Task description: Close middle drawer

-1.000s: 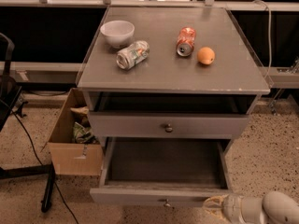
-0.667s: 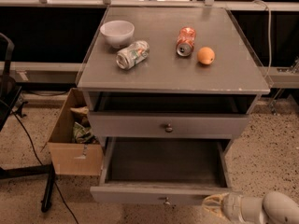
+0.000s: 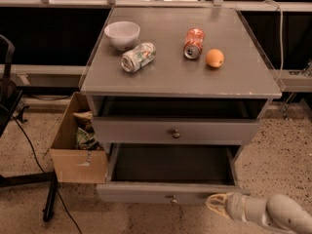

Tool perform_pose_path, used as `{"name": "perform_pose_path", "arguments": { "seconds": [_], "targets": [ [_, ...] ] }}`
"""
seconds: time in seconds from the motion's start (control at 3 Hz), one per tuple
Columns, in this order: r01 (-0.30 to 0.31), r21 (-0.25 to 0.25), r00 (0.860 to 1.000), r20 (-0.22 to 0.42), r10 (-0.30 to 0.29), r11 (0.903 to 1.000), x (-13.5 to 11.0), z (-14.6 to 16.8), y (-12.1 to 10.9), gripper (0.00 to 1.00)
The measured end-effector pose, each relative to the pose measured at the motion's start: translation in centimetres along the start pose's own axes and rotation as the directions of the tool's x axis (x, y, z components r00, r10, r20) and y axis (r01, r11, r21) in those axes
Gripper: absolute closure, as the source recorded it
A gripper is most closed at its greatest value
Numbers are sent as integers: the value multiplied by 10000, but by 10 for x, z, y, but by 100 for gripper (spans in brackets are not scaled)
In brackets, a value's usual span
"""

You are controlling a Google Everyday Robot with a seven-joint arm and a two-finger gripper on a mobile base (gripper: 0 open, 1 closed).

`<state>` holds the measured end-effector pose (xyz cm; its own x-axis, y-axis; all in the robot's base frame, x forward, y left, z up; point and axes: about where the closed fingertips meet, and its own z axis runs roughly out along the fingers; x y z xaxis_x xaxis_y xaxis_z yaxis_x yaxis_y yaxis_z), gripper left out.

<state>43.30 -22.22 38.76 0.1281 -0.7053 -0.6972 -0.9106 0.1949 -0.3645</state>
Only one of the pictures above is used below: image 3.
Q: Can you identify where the grey top drawer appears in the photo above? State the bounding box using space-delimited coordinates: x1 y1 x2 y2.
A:
92 117 259 145

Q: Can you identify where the orange soda can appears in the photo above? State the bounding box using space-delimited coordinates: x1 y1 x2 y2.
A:
183 28 205 59

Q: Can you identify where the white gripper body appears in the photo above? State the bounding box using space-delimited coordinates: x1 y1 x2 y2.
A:
225 193 271 227

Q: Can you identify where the white ceramic bowl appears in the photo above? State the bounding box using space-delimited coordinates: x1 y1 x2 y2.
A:
104 21 140 51

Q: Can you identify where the green chip bag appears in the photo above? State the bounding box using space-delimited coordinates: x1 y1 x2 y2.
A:
75 128 98 150

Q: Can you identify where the orange fruit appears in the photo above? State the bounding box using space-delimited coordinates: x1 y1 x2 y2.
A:
206 49 224 68

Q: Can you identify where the grey drawer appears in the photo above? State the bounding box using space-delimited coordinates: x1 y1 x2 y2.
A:
92 117 259 145
97 143 250 205

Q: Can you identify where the grey wooden drawer cabinet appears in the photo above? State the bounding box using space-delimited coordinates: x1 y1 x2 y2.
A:
80 6 283 161

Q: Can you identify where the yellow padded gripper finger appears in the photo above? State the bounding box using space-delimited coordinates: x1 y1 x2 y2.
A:
205 193 232 217

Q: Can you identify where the brown cardboard box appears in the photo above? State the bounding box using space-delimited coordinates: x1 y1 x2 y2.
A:
49 93 108 184

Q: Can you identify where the white hanging cable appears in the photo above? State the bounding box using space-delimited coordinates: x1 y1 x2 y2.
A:
262 0 286 83

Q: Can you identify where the brown snack bag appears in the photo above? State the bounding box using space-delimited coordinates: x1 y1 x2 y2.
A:
73 111 94 133

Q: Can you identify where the crushed silver green can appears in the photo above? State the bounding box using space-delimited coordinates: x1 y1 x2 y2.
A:
121 42 156 73

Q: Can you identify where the black stand base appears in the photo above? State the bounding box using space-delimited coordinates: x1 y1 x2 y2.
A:
0 171 58 222

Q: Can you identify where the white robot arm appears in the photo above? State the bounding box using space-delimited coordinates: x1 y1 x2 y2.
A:
206 193 312 234

